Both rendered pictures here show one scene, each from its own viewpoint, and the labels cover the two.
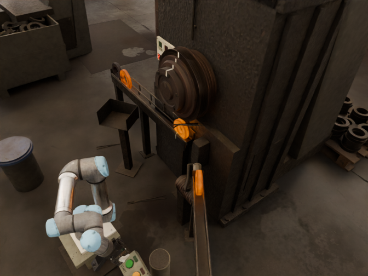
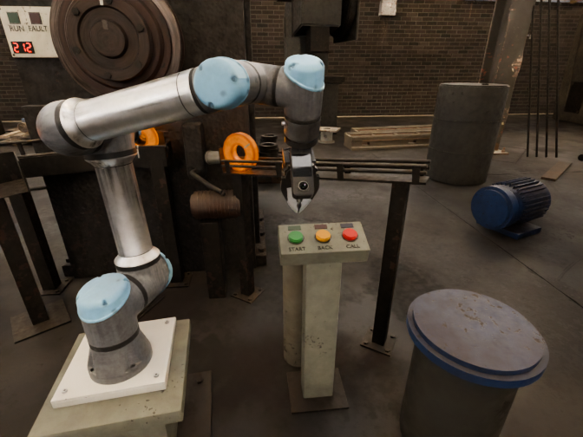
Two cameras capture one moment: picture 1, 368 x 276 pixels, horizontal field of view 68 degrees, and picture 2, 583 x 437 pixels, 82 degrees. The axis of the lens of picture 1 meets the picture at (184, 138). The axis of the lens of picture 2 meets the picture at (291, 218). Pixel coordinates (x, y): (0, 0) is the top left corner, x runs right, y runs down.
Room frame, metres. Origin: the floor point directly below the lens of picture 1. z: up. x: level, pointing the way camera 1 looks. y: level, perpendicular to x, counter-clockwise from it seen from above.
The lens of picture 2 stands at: (0.15, 0.95, 1.03)
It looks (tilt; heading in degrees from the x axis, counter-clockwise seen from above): 24 degrees down; 301
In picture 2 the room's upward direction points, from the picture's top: straight up
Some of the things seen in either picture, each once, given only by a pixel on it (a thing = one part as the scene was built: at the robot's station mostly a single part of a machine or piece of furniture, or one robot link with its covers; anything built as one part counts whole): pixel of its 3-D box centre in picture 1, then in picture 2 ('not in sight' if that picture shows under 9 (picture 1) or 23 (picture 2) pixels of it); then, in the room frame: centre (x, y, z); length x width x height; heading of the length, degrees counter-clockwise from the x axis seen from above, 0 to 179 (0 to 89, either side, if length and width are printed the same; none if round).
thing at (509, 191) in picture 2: not in sight; (515, 204); (-0.04, -1.66, 0.17); 0.57 x 0.31 x 0.34; 57
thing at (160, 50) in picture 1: (167, 55); (40, 32); (1.83, 0.15, 1.15); 0.26 x 0.02 x 0.18; 37
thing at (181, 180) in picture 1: (188, 205); (221, 244); (1.15, -0.06, 0.27); 0.22 x 0.13 x 0.53; 37
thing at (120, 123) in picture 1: (122, 140); (6, 251); (1.72, 0.55, 0.36); 0.26 x 0.20 x 0.72; 72
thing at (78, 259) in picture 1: (87, 234); (125, 372); (0.87, 0.62, 0.28); 0.32 x 0.32 x 0.04; 43
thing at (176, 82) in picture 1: (168, 90); (110, 39); (1.43, 0.11, 1.11); 0.28 x 0.06 x 0.28; 37
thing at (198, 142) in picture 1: (200, 153); (195, 150); (1.31, -0.12, 0.68); 0.11 x 0.08 x 0.24; 127
